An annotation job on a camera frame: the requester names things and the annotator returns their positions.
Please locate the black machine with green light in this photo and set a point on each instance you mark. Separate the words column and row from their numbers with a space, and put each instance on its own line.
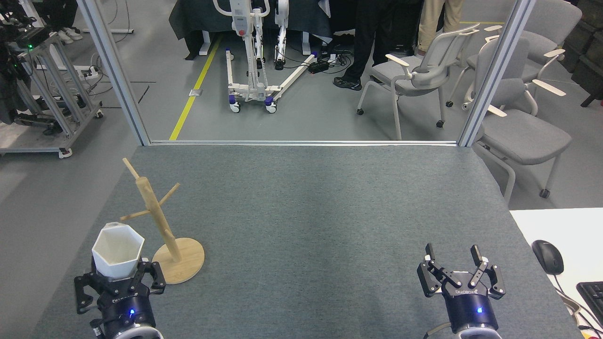
column 9, row 70

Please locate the white power strip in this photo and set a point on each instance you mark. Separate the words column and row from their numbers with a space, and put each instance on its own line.
column 87, row 72

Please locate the black computer mouse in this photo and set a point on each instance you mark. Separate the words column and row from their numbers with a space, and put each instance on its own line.
column 548, row 256

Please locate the silver floor plate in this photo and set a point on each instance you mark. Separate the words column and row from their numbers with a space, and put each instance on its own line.
column 196, row 92

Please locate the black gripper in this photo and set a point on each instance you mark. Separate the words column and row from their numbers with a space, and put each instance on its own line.
column 471, row 306
column 127, row 308

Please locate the black power strip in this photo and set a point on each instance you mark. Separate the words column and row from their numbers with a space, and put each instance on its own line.
column 318, row 67

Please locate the person in beige trousers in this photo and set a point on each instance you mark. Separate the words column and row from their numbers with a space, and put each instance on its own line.
column 435, row 19

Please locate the black storage crates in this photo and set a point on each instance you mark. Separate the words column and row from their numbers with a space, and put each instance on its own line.
column 586, row 47

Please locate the wooden cup rack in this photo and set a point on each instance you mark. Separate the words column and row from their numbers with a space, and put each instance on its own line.
column 181, row 268

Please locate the person in black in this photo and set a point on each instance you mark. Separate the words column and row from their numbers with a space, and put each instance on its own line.
column 367, row 37

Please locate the white hexagonal cup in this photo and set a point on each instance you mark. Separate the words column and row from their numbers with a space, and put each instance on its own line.
column 118, row 252

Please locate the white stand on wheels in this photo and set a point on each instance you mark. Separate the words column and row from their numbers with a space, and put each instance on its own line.
column 248, row 47

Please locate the silver aluminium post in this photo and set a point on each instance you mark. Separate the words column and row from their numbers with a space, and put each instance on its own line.
column 113, row 70
column 494, row 75

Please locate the grey padded chair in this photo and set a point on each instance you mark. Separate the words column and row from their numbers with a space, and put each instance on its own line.
column 551, row 23
column 523, row 136

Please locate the black box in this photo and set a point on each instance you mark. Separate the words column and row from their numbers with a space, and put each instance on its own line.
column 406, row 33

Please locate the person with white shoes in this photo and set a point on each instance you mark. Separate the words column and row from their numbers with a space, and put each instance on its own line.
column 70, row 34

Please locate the black keyboard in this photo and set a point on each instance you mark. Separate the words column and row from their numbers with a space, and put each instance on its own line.
column 592, row 299

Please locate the silver metal cart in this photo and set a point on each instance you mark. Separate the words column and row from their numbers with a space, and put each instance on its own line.
column 66, row 94

